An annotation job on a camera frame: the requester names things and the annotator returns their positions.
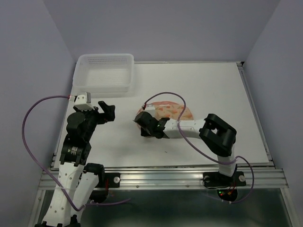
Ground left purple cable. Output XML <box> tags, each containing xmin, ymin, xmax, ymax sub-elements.
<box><xmin>22</xmin><ymin>94</ymin><xmax>131</xmax><ymax>211</ymax></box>

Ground aluminium right side rail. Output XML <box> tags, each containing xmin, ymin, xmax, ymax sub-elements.
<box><xmin>236</xmin><ymin>61</ymin><xmax>276</xmax><ymax>168</ymax></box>

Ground white perforated plastic basket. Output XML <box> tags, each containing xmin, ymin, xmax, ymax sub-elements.
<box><xmin>72</xmin><ymin>53</ymin><xmax>134</xmax><ymax>93</ymax></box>

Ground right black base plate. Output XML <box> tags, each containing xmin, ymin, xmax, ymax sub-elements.
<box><xmin>203</xmin><ymin>171</ymin><xmax>247</xmax><ymax>189</ymax></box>

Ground purple cable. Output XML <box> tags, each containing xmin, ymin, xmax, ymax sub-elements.
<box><xmin>22</xmin><ymin>94</ymin><xmax>131</xmax><ymax>211</ymax></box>
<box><xmin>143</xmin><ymin>91</ymin><xmax>255</xmax><ymax>205</ymax></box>

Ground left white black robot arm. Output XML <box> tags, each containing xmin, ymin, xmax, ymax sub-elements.
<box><xmin>40</xmin><ymin>101</ymin><xmax>116</xmax><ymax>227</ymax></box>

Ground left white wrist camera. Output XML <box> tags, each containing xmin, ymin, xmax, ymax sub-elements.
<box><xmin>74</xmin><ymin>92</ymin><xmax>94</xmax><ymax>111</ymax></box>

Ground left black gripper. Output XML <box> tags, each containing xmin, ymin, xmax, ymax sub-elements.
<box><xmin>74</xmin><ymin>100</ymin><xmax>115</xmax><ymax>140</ymax></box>

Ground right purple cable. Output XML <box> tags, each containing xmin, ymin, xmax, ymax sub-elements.
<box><xmin>143</xmin><ymin>91</ymin><xmax>255</xmax><ymax>205</ymax></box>

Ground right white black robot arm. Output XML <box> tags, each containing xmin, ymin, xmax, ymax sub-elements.
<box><xmin>134</xmin><ymin>111</ymin><xmax>237</xmax><ymax>184</ymax></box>

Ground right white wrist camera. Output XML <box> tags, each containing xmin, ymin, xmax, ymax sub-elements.
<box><xmin>142</xmin><ymin>104</ymin><xmax>156</xmax><ymax>115</ymax></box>

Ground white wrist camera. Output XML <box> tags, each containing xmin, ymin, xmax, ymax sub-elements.
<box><xmin>142</xmin><ymin>104</ymin><xmax>156</xmax><ymax>115</ymax></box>
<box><xmin>74</xmin><ymin>92</ymin><xmax>94</xmax><ymax>111</ymax></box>

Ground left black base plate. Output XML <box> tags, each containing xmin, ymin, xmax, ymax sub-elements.
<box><xmin>97</xmin><ymin>172</ymin><xmax>121</xmax><ymax>189</ymax></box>

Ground floral orange laundry bag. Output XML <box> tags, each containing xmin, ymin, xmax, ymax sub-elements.
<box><xmin>136</xmin><ymin>101</ymin><xmax>194</xmax><ymax>130</ymax></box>

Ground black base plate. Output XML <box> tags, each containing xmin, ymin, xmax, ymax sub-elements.
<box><xmin>97</xmin><ymin>172</ymin><xmax>121</xmax><ymax>189</ymax></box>
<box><xmin>203</xmin><ymin>171</ymin><xmax>247</xmax><ymax>189</ymax></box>

